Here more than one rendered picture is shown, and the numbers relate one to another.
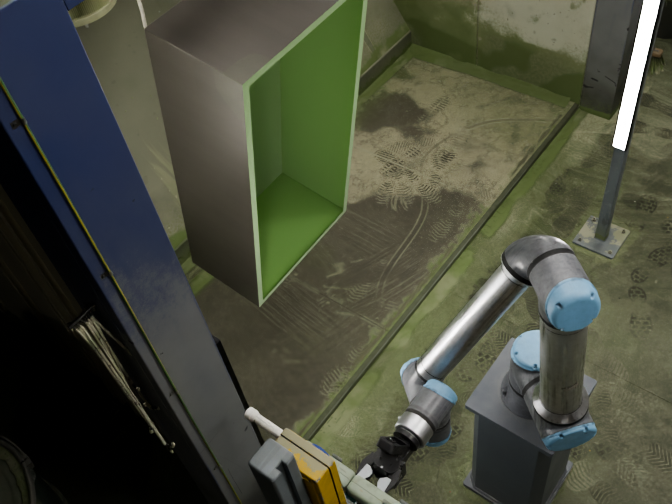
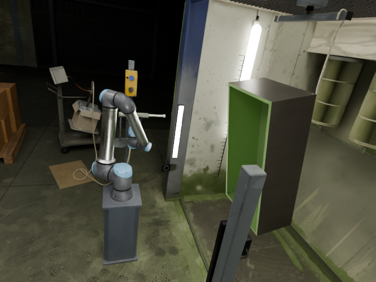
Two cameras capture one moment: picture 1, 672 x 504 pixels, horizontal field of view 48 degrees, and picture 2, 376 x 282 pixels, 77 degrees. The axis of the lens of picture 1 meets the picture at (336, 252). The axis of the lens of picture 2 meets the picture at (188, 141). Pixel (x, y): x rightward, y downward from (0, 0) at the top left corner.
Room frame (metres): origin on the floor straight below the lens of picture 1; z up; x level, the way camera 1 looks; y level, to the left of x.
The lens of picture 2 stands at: (2.24, -1.82, 1.92)
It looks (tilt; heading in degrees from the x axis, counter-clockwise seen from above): 23 degrees down; 114
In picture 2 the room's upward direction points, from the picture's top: 9 degrees clockwise
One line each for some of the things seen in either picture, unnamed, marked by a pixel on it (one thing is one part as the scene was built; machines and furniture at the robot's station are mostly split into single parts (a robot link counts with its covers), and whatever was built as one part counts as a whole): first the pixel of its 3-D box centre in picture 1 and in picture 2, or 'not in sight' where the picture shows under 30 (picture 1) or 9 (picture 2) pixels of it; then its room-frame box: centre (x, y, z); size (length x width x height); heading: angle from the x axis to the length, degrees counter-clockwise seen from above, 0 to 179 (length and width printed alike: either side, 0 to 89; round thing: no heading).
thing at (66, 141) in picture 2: not in sight; (75, 110); (-0.91, 0.65, 0.64); 0.73 x 0.50 x 1.27; 59
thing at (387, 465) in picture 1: (394, 457); not in sight; (0.80, -0.05, 1.07); 0.12 x 0.08 x 0.09; 134
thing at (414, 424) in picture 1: (411, 430); not in sight; (0.86, -0.11, 1.07); 0.10 x 0.05 x 0.09; 44
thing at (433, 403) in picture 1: (431, 405); (132, 130); (0.92, -0.17, 1.07); 0.12 x 0.09 x 0.10; 134
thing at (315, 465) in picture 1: (310, 483); (131, 83); (0.62, 0.13, 1.42); 0.12 x 0.06 x 0.26; 44
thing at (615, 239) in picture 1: (601, 236); not in sight; (2.18, -1.25, 0.01); 0.20 x 0.20 x 0.01; 44
